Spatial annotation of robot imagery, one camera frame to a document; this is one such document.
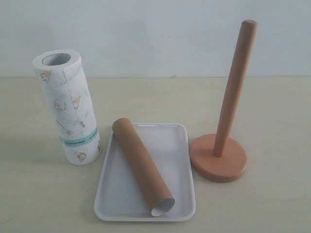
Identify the white rectangular plastic tray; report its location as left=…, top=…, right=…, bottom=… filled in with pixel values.
left=94, top=118, right=196, bottom=222

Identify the wooden paper towel holder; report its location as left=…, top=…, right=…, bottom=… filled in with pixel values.
left=190, top=19, right=257, bottom=183

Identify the brown cardboard tube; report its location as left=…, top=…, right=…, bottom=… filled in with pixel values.
left=112, top=118, right=175, bottom=216

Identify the printed white paper towel roll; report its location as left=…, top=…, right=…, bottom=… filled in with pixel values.
left=33, top=49, right=101, bottom=166

